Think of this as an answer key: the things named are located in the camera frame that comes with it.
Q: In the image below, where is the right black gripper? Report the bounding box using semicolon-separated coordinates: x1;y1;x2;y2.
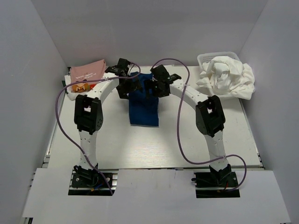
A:
143;79;169;100

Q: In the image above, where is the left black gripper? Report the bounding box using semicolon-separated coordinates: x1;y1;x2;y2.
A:
116;72;142;99

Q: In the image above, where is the blue t-shirt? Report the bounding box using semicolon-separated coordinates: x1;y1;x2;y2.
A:
128;73;159;127

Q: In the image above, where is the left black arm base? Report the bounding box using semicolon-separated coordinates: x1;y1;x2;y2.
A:
68;170;112;196

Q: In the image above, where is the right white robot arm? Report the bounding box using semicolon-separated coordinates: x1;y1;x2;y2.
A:
144;65;231;186

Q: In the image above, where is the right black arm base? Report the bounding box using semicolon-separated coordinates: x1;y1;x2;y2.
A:
191;172;240;199

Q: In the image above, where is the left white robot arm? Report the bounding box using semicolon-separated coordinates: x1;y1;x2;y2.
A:
74;58;142;186

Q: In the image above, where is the crumpled white t-shirts pile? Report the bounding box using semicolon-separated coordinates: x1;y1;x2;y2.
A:
196;56;255;100

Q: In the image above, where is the folded pink t-shirt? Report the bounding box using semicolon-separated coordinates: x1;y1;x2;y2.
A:
70;59;106;93

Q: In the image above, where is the white plastic basket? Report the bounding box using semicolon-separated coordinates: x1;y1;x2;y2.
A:
197;51;240;102

